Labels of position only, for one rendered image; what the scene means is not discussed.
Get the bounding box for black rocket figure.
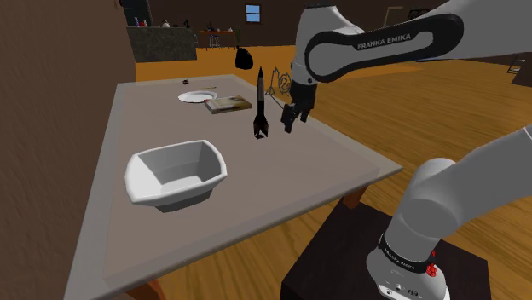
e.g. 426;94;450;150
252;66;269;140

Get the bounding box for wooden side table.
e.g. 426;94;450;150
197;28;237;50

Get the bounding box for dark robot stand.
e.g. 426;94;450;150
279;196;493;300

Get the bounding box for dark kitchen counter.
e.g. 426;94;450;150
125;26;198;64

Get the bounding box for tan book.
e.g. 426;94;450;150
203;95;253;115

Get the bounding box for grey table with wooden legs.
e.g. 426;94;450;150
62;73;404;300

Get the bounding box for blue window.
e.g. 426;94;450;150
245;3;262;24

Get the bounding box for white angular bowl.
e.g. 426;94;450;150
124;139;228;214

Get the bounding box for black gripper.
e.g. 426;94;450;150
280;79;319;134

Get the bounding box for white plate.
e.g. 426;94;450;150
177;90;219;104

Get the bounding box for wire frame sculpture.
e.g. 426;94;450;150
264;62;294;97

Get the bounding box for black vase with plant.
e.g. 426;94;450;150
234;26;255;71

